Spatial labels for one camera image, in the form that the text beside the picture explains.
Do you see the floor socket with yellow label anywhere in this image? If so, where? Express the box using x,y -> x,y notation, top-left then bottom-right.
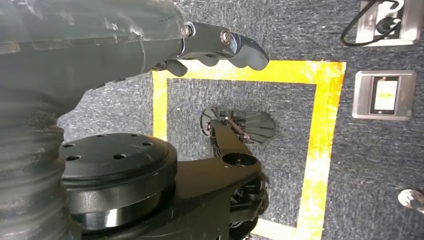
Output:
351,70 -> 417,121

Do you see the black mains power cord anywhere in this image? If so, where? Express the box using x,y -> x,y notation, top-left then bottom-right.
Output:
340,0 -> 406,47

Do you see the floor socket with plug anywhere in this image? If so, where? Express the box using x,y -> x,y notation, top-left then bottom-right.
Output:
355,0 -> 424,47

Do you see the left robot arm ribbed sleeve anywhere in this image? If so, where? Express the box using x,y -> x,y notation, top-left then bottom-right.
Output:
0,100 -> 83,240

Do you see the yellow floor tape square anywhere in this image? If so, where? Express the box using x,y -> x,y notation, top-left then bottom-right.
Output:
152,59 -> 347,240

